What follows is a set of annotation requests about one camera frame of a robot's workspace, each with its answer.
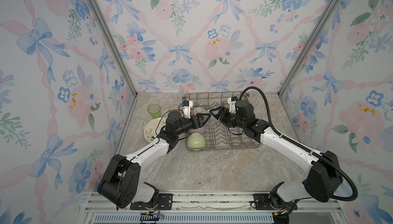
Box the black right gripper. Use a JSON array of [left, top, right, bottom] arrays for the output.
[[209, 107, 246, 132]]

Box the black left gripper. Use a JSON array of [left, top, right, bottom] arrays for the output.
[[174, 114, 210, 139]]

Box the green glass tumbler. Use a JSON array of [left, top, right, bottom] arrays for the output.
[[147, 104, 162, 119]]

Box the cream flamingo plate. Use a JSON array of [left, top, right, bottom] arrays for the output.
[[143, 118, 166, 144]]

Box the pink glass tumbler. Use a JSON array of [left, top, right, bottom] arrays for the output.
[[168, 104, 182, 111]]

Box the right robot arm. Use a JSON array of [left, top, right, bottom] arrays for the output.
[[209, 100, 343, 210]]

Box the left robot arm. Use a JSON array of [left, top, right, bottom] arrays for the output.
[[97, 111, 211, 209]]

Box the lilac ceramic bowl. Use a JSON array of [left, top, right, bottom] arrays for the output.
[[189, 125, 207, 135]]

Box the pink patterned bowl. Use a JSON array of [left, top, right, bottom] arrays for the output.
[[191, 106, 206, 115]]

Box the green ceramic bowl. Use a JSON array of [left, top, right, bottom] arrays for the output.
[[186, 132, 207, 150]]

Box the grey wire dish rack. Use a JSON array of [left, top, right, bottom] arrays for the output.
[[182, 91, 260, 151]]

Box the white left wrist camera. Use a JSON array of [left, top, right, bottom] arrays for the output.
[[181, 100, 193, 119]]

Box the thin black left cable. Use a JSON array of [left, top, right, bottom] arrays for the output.
[[155, 109, 189, 142]]

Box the black corrugated cable hose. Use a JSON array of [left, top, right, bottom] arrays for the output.
[[238, 86, 359, 202]]

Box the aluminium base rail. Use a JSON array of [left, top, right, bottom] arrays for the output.
[[80, 191, 348, 224]]

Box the aluminium right corner post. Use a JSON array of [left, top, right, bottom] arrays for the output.
[[277, 0, 341, 98]]

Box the aluminium corner post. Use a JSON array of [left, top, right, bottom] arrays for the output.
[[86, 0, 137, 98], [277, 0, 341, 98]]

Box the aluminium left corner post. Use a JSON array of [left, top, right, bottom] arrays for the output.
[[86, 0, 137, 98]]

